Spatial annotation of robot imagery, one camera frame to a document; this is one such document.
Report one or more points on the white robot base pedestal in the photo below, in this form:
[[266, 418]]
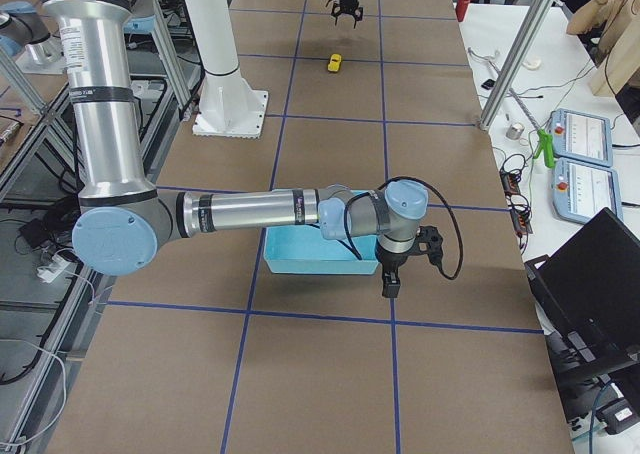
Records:
[[228, 106]]

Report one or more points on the black usb hub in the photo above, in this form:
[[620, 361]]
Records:
[[518, 205]]

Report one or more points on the yellow beetle toy car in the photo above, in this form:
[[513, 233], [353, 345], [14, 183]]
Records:
[[334, 63]]

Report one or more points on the light blue plastic bin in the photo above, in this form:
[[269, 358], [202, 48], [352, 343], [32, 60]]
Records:
[[324, 250]]

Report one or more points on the white power strip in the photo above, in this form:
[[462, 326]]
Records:
[[59, 264]]

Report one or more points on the aluminium frame post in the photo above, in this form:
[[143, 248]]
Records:
[[526, 35]]

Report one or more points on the black phone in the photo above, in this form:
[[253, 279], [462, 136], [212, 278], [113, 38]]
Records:
[[488, 84]]

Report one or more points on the lower teach pendant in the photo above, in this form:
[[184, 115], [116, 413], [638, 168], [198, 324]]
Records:
[[581, 190]]

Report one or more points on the green clamp tool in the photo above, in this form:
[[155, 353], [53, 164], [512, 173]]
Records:
[[544, 148]]

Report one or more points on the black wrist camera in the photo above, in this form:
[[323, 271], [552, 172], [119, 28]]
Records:
[[429, 242]]

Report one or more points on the upper teach pendant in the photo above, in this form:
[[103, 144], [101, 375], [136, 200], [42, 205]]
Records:
[[581, 136]]

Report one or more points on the person in beige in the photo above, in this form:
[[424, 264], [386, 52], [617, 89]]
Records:
[[617, 52]]

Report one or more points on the teach pendant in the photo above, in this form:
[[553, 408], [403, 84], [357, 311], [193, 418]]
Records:
[[581, 136], [581, 190]]

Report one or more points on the black laptop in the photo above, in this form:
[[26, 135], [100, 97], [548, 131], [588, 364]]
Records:
[[589, 290]]

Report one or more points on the small metal cylinder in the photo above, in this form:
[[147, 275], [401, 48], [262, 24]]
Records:
[[515, 131]]

